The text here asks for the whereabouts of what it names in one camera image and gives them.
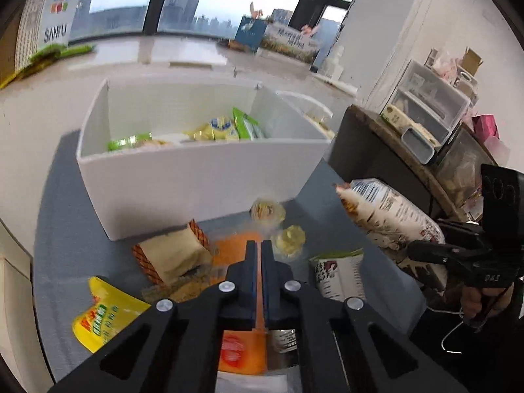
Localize white green-top snack bag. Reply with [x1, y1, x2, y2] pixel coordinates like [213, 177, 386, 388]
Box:
[309, 249, 366, 302]

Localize clear plastic drawer unit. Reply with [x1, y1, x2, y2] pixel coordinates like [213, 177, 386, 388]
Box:
[380, 60, 471, 165]

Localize printed display board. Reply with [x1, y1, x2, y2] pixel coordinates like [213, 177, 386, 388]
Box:
[234, 17, 321, 65]

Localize white storage box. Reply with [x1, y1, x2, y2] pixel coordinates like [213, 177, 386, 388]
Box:
[76, 75, 332, 240]

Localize green packets on sill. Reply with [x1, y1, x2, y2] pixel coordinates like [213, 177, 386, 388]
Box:
[1, 44, 96, 90]

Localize person's right hand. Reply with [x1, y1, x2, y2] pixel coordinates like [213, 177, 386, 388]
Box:
[460, 285, 514, 319]

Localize yellow potato chip bag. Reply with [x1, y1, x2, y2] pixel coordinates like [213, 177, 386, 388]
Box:
[184, 117, 240, 141]

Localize white printed snack bag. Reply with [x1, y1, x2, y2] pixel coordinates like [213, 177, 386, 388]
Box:
[335, 178, 448, 294]

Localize white SANFU shopping bag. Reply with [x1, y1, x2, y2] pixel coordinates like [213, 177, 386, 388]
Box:
[15, 0, 79, 70]

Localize small yellow pastry pack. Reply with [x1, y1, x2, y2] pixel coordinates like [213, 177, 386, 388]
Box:
[250, 199, 286, 227]

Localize yellow sauce packet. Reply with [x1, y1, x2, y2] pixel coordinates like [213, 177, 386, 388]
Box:
[72, 277, 150, 353]

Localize dark side table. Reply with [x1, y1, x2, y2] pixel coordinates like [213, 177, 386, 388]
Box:
[328, 105, 470, 222]

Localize orange snack packet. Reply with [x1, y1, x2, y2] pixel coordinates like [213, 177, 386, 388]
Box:
[211, 231, 267, 375]

